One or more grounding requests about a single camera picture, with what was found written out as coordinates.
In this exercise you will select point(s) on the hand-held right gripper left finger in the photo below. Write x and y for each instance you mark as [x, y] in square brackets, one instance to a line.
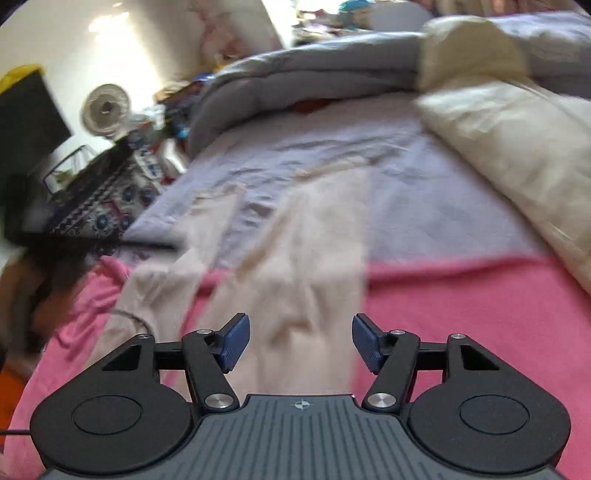
[235, 341]

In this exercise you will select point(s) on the grey duvet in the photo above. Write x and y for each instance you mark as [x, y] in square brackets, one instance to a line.
[300, 74]

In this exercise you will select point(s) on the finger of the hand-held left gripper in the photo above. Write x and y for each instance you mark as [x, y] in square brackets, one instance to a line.
[147, 245]

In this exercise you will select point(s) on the patterned cloth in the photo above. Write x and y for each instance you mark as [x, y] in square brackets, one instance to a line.
[111, 203]

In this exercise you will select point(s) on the white desk fan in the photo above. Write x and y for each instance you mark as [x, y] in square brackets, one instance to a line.
[105, 110]

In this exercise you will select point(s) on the row of windowsill toys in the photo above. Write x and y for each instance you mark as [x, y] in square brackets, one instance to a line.
[341, 14]

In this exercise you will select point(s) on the cream pillow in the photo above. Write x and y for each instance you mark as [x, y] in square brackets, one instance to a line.
[508, 138]

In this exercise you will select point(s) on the pink floral curtain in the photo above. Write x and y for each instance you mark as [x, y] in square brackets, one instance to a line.
[231, 32]

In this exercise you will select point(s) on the lavender bedsheet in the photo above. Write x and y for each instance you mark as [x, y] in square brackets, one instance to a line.
[406, 184]

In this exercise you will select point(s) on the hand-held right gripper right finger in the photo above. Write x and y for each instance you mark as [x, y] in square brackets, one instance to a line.
[367, 341]

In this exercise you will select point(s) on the beige pants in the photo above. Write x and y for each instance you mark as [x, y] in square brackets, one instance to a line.
[300, 277]

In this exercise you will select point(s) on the pink blanket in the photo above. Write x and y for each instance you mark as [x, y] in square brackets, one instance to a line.
[461, 300]

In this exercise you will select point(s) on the black monitor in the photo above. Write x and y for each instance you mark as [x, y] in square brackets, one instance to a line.
[27, 124]

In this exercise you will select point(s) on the person's left forearm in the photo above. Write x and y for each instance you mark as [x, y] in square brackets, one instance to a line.
[23, 309]

